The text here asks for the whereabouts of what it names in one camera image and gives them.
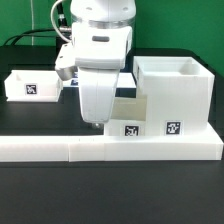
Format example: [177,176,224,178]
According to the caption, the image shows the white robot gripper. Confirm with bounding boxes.
[78,67,119,129]

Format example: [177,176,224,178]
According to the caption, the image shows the white front drawer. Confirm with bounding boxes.
[104,97,146,137]

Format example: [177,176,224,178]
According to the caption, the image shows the white drawer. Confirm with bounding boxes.
[104,97,146,137]
[4,70,63,102]

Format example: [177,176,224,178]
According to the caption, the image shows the white drawer cabinet box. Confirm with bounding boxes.
[133,56,214,136]

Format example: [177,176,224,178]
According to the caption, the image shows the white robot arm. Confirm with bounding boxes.
[55,0,136,124]

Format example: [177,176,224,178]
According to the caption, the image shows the white rear drawer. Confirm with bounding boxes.
[4,70,63,102]

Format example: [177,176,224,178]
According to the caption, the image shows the white marker sheet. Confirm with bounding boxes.
[63,73,136,88]

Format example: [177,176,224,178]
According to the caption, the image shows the white L-shaped fence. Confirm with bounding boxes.
[0,127,224,162]

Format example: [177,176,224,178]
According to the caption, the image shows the black cable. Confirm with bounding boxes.
[3,3,73,47]

